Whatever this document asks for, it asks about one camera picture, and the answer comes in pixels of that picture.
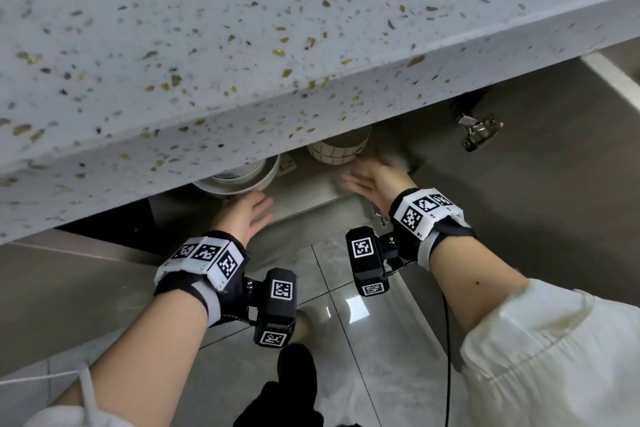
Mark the person's right hand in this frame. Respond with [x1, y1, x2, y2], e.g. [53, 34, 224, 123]
[342, 152, 419, 211]

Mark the person's left hand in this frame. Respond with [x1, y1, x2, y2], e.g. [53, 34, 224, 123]
[215, 191, 276, 248]

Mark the person's right forearm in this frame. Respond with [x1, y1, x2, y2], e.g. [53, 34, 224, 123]
[429, 237, 531, 338]

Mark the person's left forearm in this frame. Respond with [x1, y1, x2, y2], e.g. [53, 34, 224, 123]
[50, 282, 211, 427]

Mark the stack of beige cups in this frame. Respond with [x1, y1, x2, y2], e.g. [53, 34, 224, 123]
[305, 124, 374, 165]

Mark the stack of white bowls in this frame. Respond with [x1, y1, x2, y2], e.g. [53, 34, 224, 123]
[192, 153, 281, 200]

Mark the grey cabinet shelf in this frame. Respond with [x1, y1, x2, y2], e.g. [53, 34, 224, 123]
[149, 139, 418, 247]

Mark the left marker wrist band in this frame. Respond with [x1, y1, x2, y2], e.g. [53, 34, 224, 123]
[153, 231, 250, 328]

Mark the marker wrist band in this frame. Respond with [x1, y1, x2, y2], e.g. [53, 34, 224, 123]
[388, 187, 474, 271]
[153, 231, 250, 328]

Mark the right marker wrist band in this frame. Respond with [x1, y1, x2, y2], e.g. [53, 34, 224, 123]
[388, 187, 474, 271]

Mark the person's black shoe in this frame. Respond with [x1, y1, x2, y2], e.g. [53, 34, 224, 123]
[233, 344, 327, 427]

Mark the grey cabinet door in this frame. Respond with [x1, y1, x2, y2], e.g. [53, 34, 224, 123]
[372, 39, 640, 372]
[0, 229, 211, 378]

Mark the white left sleeve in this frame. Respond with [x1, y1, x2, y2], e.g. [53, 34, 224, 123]
[27, 364, 138, 427]

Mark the white sleeve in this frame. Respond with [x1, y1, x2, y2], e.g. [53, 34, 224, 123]
[459, 279, 640, 427]
[27, 364, 138, 427]

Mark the white right sleeve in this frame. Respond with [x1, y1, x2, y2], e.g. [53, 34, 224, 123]
[459, 279, 640, 427]

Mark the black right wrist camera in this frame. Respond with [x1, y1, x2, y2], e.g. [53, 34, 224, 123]
[344, 226, 402, 298]

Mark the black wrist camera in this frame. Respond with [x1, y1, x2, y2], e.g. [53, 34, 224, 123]
[344, 226, 402, 298]
[244, 268, 299, 349]

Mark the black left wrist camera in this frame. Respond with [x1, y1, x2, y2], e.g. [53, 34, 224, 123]
[244, 268, 299, 349]

